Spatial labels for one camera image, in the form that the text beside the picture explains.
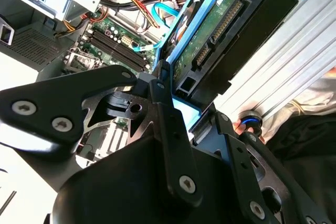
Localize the person's bare hand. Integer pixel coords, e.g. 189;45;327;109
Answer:
232;102;264;135

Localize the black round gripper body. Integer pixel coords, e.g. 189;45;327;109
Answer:
52;135;250;224

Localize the round black tool blue ring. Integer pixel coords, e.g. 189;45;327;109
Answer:
238;110;264;135

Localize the hard disk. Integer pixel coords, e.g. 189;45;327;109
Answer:
154;0;321;147

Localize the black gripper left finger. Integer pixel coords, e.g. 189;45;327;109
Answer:
0;60;205;208

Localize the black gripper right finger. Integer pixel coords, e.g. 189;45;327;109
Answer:
214;110;333;224

